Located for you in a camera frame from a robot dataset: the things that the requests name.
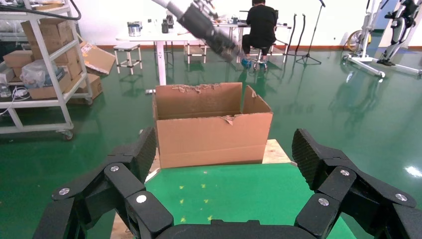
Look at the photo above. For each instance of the metal can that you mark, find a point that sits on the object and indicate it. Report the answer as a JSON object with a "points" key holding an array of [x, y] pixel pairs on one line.
{"points": [[134, 29]]}

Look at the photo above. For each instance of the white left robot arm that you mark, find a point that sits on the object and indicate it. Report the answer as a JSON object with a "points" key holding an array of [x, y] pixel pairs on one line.
{"points": [[169, 6]]}

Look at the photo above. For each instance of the wooden board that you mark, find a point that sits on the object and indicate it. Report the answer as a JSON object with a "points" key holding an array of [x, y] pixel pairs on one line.
{"points": [[273, 153]]}

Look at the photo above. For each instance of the small white frame stool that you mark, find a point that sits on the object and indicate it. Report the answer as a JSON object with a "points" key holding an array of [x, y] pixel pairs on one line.
{"points": [[127, 47], [196, 49]]}

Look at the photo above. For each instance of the clear plastic bag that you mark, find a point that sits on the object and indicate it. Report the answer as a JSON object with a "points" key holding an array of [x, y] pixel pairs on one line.
{"points": [[36, 72]]}

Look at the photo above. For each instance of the stacked cardboard boxes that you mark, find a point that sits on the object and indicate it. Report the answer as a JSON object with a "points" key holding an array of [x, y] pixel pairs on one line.
{"points": [[52, 33]]}

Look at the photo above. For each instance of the flattened cardboard sheet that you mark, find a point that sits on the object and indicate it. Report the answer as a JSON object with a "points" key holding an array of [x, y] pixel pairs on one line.
{"points": [[97, 59]]}

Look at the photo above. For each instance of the small cardboard box on rack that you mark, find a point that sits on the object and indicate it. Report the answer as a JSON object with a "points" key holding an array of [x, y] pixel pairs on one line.
{"points": [[16, 57]]}

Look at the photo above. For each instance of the white table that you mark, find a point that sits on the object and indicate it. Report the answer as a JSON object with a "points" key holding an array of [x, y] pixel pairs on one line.
{"points": [[160, 59]]}

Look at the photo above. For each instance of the person in black clothes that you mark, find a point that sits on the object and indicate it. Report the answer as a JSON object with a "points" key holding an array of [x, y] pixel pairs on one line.
{"points": [[262, 23]]}

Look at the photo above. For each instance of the cardboard box with label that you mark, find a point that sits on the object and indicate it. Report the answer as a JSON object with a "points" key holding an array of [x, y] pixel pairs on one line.
{"points": [[92, 87]]}

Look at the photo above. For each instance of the large open cardboard carton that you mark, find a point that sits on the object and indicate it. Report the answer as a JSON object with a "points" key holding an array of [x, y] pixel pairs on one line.
{"points": [[211, 142]]}

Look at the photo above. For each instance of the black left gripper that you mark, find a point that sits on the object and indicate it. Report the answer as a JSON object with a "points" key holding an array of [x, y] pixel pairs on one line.
{"points": [[204, 28]]}

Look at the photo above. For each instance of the black tripod stand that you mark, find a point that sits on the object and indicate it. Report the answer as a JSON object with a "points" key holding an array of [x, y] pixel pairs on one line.
{"points": [[308, 59]]}

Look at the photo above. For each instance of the white desk thin legs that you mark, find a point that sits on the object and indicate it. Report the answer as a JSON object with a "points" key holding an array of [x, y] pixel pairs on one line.
{"points": [[230, 25]]}

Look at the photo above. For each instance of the humanoid robot legs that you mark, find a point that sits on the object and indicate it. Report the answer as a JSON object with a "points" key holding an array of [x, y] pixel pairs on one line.
{"points": [[395, 33]]}

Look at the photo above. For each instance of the green table cloth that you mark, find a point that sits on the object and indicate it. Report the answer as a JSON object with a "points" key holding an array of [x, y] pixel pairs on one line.
{"points": [[230, 191]]}

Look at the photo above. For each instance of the flat cardboard box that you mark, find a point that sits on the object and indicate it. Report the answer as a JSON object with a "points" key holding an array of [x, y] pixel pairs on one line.
{"points": [[46, 90]]}

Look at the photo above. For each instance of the chrome stool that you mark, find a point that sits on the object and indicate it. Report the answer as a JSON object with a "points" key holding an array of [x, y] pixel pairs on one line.
{"points": [[258, 54]]}

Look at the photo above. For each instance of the white gantry stand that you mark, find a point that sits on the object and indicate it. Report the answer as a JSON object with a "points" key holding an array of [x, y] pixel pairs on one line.
{"points": [[362, 59]]}

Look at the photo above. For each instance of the white metal shelf rack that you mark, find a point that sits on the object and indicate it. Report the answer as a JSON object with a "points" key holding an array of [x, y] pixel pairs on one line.
{"points": [[33, 128]]}

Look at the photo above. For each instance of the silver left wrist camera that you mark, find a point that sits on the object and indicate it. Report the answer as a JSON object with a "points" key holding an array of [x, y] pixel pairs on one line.
{"points": [[202, 5]]}

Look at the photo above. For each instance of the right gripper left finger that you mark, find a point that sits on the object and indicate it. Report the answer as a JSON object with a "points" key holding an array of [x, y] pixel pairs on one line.
{"points": [[115, 188]]}

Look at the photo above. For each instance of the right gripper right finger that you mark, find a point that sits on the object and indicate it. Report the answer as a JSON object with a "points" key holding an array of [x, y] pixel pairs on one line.
{"points": [[356, 198]]}

